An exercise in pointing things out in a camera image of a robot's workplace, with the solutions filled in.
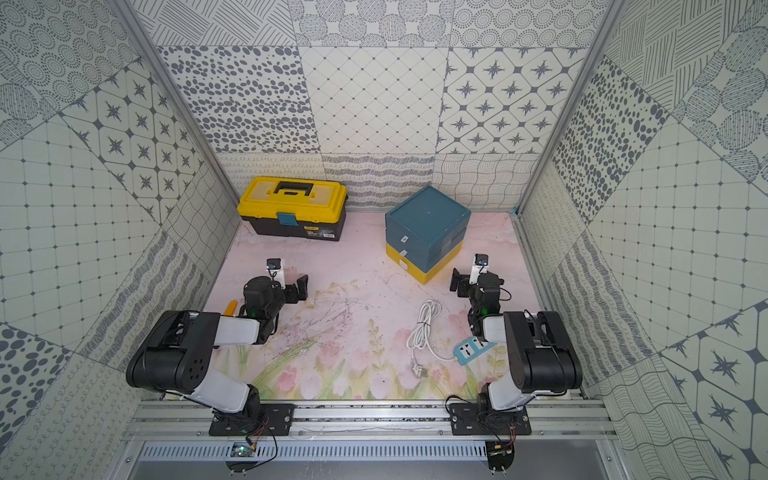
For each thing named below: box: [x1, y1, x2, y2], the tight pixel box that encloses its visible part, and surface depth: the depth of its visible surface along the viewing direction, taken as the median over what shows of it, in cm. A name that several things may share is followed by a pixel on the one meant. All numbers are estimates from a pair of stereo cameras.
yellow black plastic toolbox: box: [236, 176, 349, 241], surface depth 103 cm
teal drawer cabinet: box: [385, 185, 471, 274], surface depth 92 cm
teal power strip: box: [453, 336, 497, 366], surface depth 85 cm
